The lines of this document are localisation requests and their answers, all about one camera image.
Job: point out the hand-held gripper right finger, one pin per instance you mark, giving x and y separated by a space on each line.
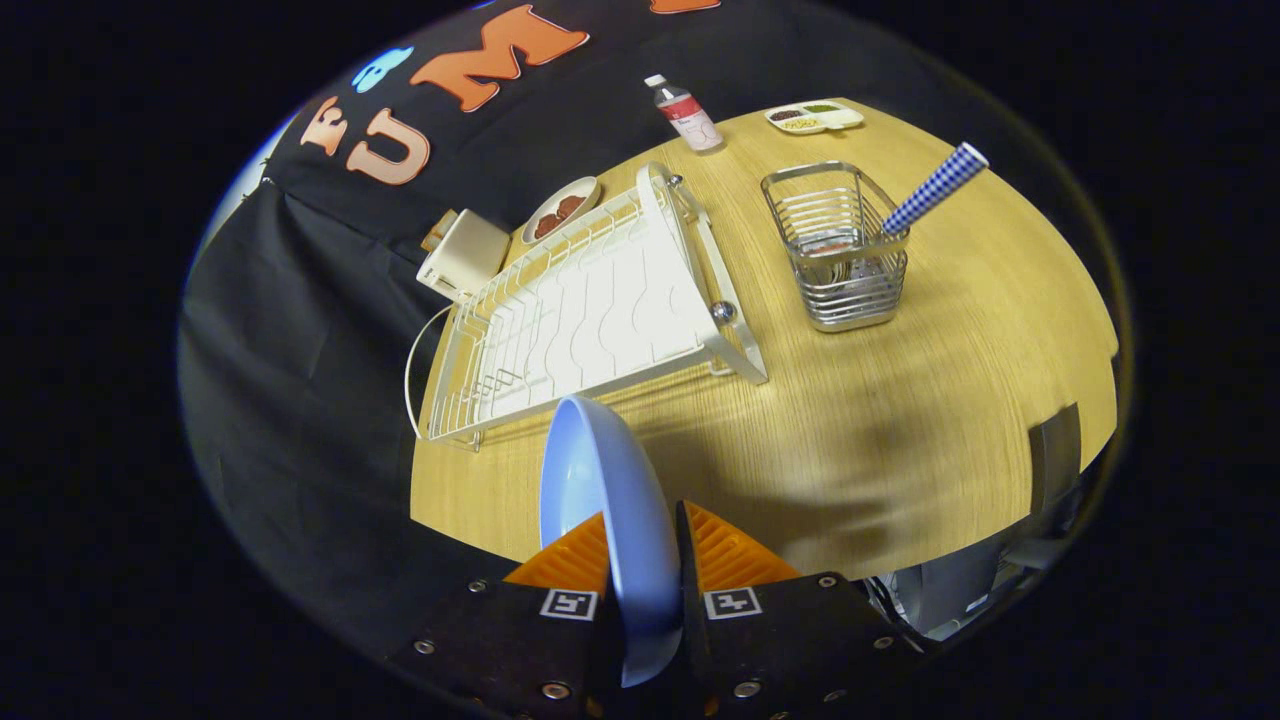
800 640

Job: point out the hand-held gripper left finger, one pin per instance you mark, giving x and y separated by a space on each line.
500 640

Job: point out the light blue plate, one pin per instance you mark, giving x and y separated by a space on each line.
610 500

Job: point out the white dish rack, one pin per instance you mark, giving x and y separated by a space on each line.
590 310

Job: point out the small plate with brown food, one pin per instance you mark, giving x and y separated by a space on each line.
560 212

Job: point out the white divided dish with beans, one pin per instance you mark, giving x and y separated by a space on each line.
815 118

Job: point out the grey chair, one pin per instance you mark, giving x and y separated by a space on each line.
960 590

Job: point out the black backdrop cloth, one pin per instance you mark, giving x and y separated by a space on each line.
300 380

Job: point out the white toaster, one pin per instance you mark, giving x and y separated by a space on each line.
468 255

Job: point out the brown toast slice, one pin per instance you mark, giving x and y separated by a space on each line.
443 230

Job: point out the clear bottle with red label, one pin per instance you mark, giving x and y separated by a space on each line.
690 118

